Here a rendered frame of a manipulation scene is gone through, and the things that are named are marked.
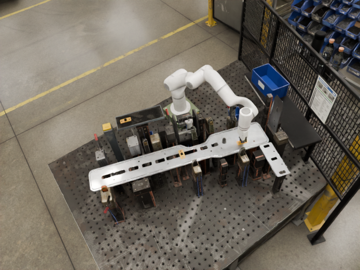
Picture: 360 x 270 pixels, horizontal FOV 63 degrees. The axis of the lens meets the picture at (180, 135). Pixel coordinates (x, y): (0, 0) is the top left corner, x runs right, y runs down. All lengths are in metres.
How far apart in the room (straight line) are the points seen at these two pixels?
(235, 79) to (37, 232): 2.59
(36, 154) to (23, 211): 0.76
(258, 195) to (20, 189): 2.64
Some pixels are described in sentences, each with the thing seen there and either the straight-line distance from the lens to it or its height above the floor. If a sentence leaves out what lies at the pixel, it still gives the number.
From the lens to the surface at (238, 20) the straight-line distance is 4.88.
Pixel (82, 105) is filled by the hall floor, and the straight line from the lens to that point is 4.35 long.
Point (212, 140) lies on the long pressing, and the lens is 2.30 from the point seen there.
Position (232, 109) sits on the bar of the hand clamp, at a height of 1.16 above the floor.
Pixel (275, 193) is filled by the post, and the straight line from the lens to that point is 2.43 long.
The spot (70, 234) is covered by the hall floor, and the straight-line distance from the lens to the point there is 3.31.
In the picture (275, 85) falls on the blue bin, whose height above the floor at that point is 1.03.
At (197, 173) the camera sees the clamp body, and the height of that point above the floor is 1.03.
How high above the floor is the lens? 2.83
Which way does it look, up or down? 51 degrees down
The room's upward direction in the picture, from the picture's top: 8 degrees counter-clockwise
